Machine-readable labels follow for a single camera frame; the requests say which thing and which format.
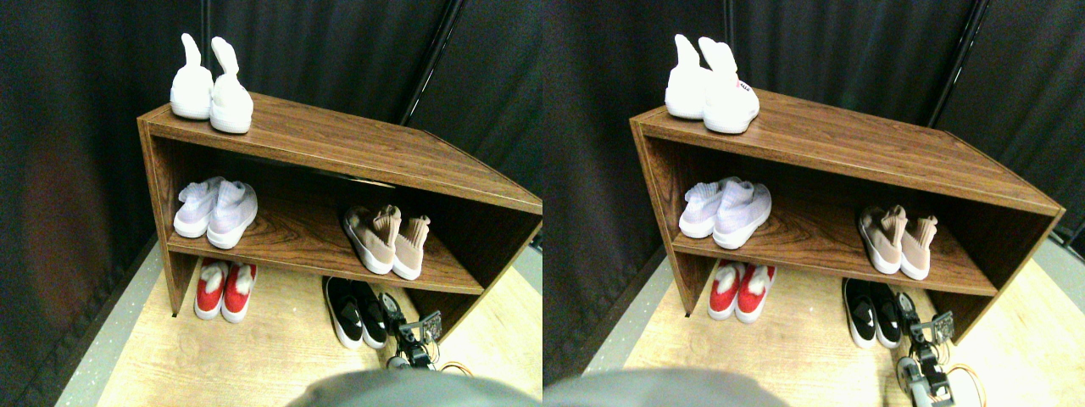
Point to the black shoe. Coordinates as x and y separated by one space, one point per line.
860 315
370 318
343 315
887 318

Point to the red shoe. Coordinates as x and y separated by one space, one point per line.
209 295
724 297
754 300
238 298

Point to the brown shoe rack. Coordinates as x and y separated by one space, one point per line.
856 144
356 144

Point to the pale purple shoe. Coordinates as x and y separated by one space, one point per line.
231 219
195 212
742 219
701 212

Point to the black curtain pole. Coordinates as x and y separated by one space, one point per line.
958 64
431 64
206 17

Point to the white shoe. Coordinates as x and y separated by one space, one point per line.
729 106
685 93
191 93
231 106

